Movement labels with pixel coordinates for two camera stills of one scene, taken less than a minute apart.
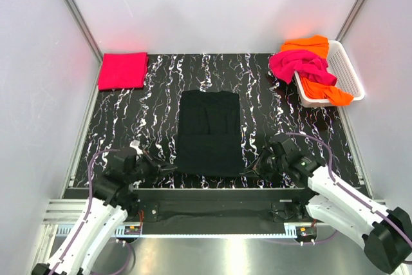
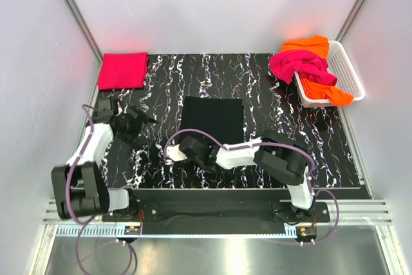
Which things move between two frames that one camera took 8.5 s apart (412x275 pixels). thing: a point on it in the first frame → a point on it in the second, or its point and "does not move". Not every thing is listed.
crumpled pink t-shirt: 310,67 does not move
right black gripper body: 272,164 → 200,163
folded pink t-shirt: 123,71 does not move
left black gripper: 156,166 → 142,118
